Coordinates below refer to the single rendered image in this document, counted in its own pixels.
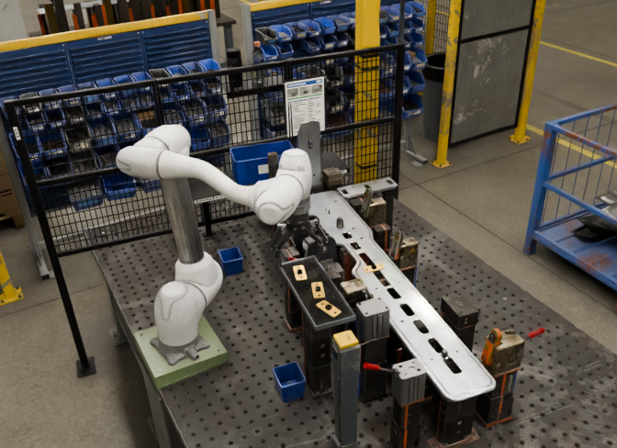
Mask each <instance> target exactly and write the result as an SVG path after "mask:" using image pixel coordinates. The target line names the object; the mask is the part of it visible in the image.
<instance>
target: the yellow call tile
mask: <svg viewBox="0 0 617 448"><path fill-rule="evenodd" d="M333 338H334V340H335V341H336V342H337V344H338V345H339V347H340V349H344V348H348V347H351V346H355V345H357V344H359V341H358V340H357V339H356V338H355V336H354V335H353V333H352V331H351V330H348V331H344V332H340V333H337V334H334V335H333Z"/></svg>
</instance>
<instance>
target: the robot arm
mask: <svg viewBox="0 0 617 448"><path fill-rule="evenodd" d="M190 146H191V138H190V135H189V133H188V131H187V130H186V129H185V128H184V127H182V126H180V125H162V126H160V127H159V128H157V129H154V130H153V131H151V132H150V133H149V134H147V135H146V136H145V137H144V138H143V139H142V140H140V141H139V142H137V143H135V144H134V145H133V146H128V147H126V148H124V149H122V150H121V151H120V152H119V153H118V155H117V166H118V168H119V169H120V171H121V172H123V173H125V174H128V175H130V176H133V177H137V178H141V179H150V180H160V181H161V186H162V190H163V196H164V200H165V204H166V207H167V211H168V215H169V219H170V222H171V226H172V230H173V234H174V240H175V244H176V248H177V251H178V256H179V259H178V260H177V262H176V264H175V280H174V281H173V282H170V283H167V284H165V285H164V286H162V287H161V288H160V290H159V291H158V293H157V296H156V298H155V301H154V316H155V323H156V328H157V331H158V335H159V336H158V337H155V338H152V339H150V345H151V346H153V347H155V348H156V349H157V350H158V351H159V353H160V354H161V355H162V356H163V357H164V358H165V359H166V360H167V362H168V364H169V365H170V366H174V365H176V364H177V363H179V362H180V361H182V360H184V359H185V358H187V357H188V358H190V359H191V360H193V361H196V360H198V359H199V356H198V354H197V353H198V352H200V351H202V350H206V349H208V348H209V347H210V342H208V341H206V340H205V339H204V338H203V337H202V336H201V335H200V334H199V333H198V323H199V321H200V319H201V316H202V314H203V311H204V309H205V308H206V307H207V306H208V305H209V303H210V302H211V301H212V300H213V298H214V297H215V295H216V294H217V293H218V291H219V289H220V287H221V284H222V277H223V276H222V270H221V268H220V266H219V264H218V263H217V262H216V261H214V260H213V259H212V257H211V256H210V255H209V254H208V253H206V252H204V250H203V246H202V241H201V238H200V234H199V229H198V225H197V221H196V213H195V210H194V205H193V201H192V197H191V193H190V189H189V184H188V181H187V178H197V179H200V180H202V181H204V182H205V183H207V184H208V185H210V186H211V187H212V188H214V189H215V190H217V191H218V192H219V193H221V194H222V195H224V196H225V197H226V198H228V199H229V200H231V201H233V202H236V203H239V204H242V205H245V206H248V207H251V208H252V209H253V211H254V213H255V214H257V216H258V218H259V219H260V220H261V221H262V222H263V223H265V224H269V225H275V224H277V229H276V231H275V234H274V236H273V238H272V239H271V241H270V243H269V248H270V250H275V258H278V262H279V267H282V260H281V250H280V248H281V247H282V245H283V244H284V243H285V242H286V241H287V239H288V238H290V237H291V236H292V235H298V234H303V233H306V234H308V235H309V236H310V237H311V238H312V239H313V240H314V241H316V242H317V258H318V262H319V263H320V253H321V252H323V246H324V243H328V242H329V241H328V238H327V237H326V235H325V233H324V232H323V230H322V229H321V227H320V225H319V222H318V220H317V219H316V218H314V220H311V221H309V210H310V189H311V185H312V173H311V165H310V161H309V157H308V155H307V153H306V152H305V151H302V150H299V149H291V150H287V151H284V152H283V154H282V156H281V159H280V162H279V169H278V170H277V173H276V177H275V178H272V179H268V180H263V181H258V182H257V183H256V184H255V185H253V186H242V185H238V184H236V183H234V182H233V181H232V180H231V179H229V177H228V176H226V175H225V174H224V173H222V172H221V171H220V170H218V169H217V168H216V167H214V166H213V165H211V164H210V163H208V162H204V161H201V160H198V159H195V158H191V157H189V149H190ZM285 220H286V224H281V222H283V221H285ZM310 225H312V226H313V227H316V229H317V231H318V233H319V234H320V236H321V237H322V239H321V238H320V237H319V236H318V235H316V234H315V233H314V232H313V231H312V230H310V229H309V226H310ZM284 228H286V232H285V233H284V235H283V236H282V237H281V238H280V239H279V241H277V240H278V238H279V236H280V234H281V230H283V229H284Z"/></svg>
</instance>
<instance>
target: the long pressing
mask: <svg viewBox="0 0 617 448"><path fill-rule="evenodd" d="M335 201H336V202H335ZM326 208H327V209H328V210H326ZM329 210H330V214H328V213H329ZM308 215H316V216H317V217H318V218H319V220H320V225H321V226H322V228H323V229H325V230H326V232H329V234H330V235H331V236H332V237H333V238H334V239H335V240H336V246H339V247H343V248H344V249H345V250H346V251H347V252H348V253H349V255H350V256H351V257H352V259H353V260H354V261H355V263H356V265H355V266H354V268H353V270H352V277H353V279H359V278H361V279H362V280H363V281H364V282H365V284H366V285H367V287H368V289H369V290H370V292H371V293H372V295H373V298H376V297H382V298H383V299H384V301H385V302H386V303H387V305H388V306H389V308H390V322H389V327H390V328H391V329H392V330H393V332H394V333H395V334H396V336H397V337H398V339H399V340H400V341H401V343H402V344H403V345H404V347H405V348H406V349H407V351H408V352H409V354H410V355H411V356H412V358H413V359H418V360H419V362H420V363H421V365H422V366H423V367H424V369H425V370H426V376H427V377H428V379H429V380H430V381H431V383H432V384H433V386H434V387H435V388H436V390H437V391H438V392H439V394H440V395H441V396H442V398H444V399H445V400H447V401H449V402H454V403H456V402H461V401H464V400H467V399H470V398H473V397H476V396H479V395H482V394H485V393H487V392H490V391H492V390H494V388H495V387H496V381H495V379H494V377H493V376H492V375H491V374H490V373H489V372H488V370H487V369H486V368H485V367H484V366H483V365H482V363H480V362H479V361H478V359H477V358H476V357H475V356H474V355H473V354H472V353H471V352H470V350H469V349H468V348H467V347H466V346H465V345H464V343H463V342H462V341H461V340H460V339H459V338H458V337H457V335H456V334H455V333H454V332H453V331H452V329H451V328H450V327H449V326H448V325H447V324H446V323H445V321H444V320H443V319H442V318H441V317H440V315H439V314H438V313H437V312H436V311H435V310H434V309H433V307H432V306H431V305H430V304H429V303H428V301H427V300H426V299H425V298H424V297H423V296H422V295H421V293H420V292H419V291H418V290H417V289H416V287H415V286H414V285H413V284H412V283H411V282H410V281H409V279H408V278H407V277H406V276H405V275H404V274H403V273H402V272H401V271H400V270H399V269H398V267H397V266H396V265H395V264H394V263H393V262H392V261H391V259H390V258H389V257H388V256H387V255H386V253H385V252H384V251H383V250H382V249H381V248H380V247H379V245H378V244H377V243H376V242H375V241H374V238H373V231H372V230H371V229H370V228H369V227H368V225H367V224H366V223H365V222H364V221H363V220H362V219H361V217H360V216H359V215H358V214H357V213H356V212H355V211H354V209H353V208H352V207H351V206H350V205H349V204H348V203H347V201H346V200H345V199H344V198H343V197H342V196H341V195H340V193H339V192H337V191H326V192H321V193H317V194H313V195H310V210H309V211H308ZM338 217H342V218H343V228H342V229H338V228H337V227H336V220H337V218H338ZM343 233H349V234H350V235H351V236H352V238H351V239H345V238H344V237H343ZM361 238H362V239H361ZM355 242H356V243H357V244H358V245H359V247H360V248H361V249H359V250H355V249H354V248H353V247H352V246H351V243H355ZM360 253H365V254H366V255H367V257H368V258H369V259H370V260H371V261H372V263H373V264H377V263H382V264H383V265H384V266H385V269H382V270H378V271H379V272H380V273H381V274H382V275H383V276H384V277H385V278H386V280H388V282H389V283H390V286H383V285H382V284H381V283H380V281H379V280H378V279H377V278H376V276H375V275H374V274H373V272H371V273H368V274H367V273H366V272H365V271H364V270H363V267H366V266H367V265H366V264H365V262H364V261H363V260H362V258H361V257H360V256H359V254H360ZM398 282H399V283H398ZM376 288H377V289H376ZM389 288H394V289H395V290H396V291H397V293H398V294H399V295H400V297H401V298H400V299H394V298H393V297H392V296H391V295H390V294H389V293H388V292H387V289H389ZM402 304H407V305H408V306H409V308H410V309H411V310H412V311H413V313H414V315H412V316H407V315H406V313H405V312H404V311H403V310H402V308H401V307H400V306H399V305H402ZM402 320H403V322H401V321H402ZM417 320H419V321H421V323H422V324H423V325H424V326H425V328H426V329H427V330H428V331H429V332H428V333H425V334H422V333H421V332H420V331H419V330H418V329H417V327H416V326H415V325H414V324H413V322H414V321H417ZM431 339H435V340H436V341H437V342H438V343H439V344H440V345H441V346H442V348H443V349H445V350H447V351H448V357H446V358H442V356H441V353H437V352H436V351H435V350H434V349H433V348H432V346H431V345H430V344H429V343H428V340H431ZM456 351H457V352H456ZM449 358H450V359H452V360H453V361H454V363H455V364H456V365H457V366H458V368H459V369H460V370H461V371H462V372H461V373H459V374H454V373H453V372H452V371H451V370H450V368H449V367H448V366H447V365H446V363H445V362H444V361H443V360H445V359H449ZM431 359H432V360H431Z"/></svg>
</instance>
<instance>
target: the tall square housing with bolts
mask: <svg viewBox="0 0 617 448"><path fill-rule="evenodd" d="M389 322H390V308H389V306H388V305H387V303H386V302H385V301H384V299H383V298H382V297H376V298H373V299H369V300H366V301H363V302H359V303H357V304H356V329H355V330H356V339H357V333H358V341H359V344H362V343H365V342H367V341H370V340H374V339H376V340H375V341H373V342H369V343H367V344H365V345H361V346H360V374H359V375H358V390H357V399H359V401H360V402H363V404H364V403H367V402H370V403H372V401H374V402H376V401H377V400H384V399H383V398H389V395H390V394H389V393H388V392H387V391H386V389H387V372H383V371H378V372H376V371H371V370H366V369H364V368H363V364H364V363H370V364H377V365H379V366H380V367H382V368H387V360H386V352H387V338H388V337H389Z"/></svg>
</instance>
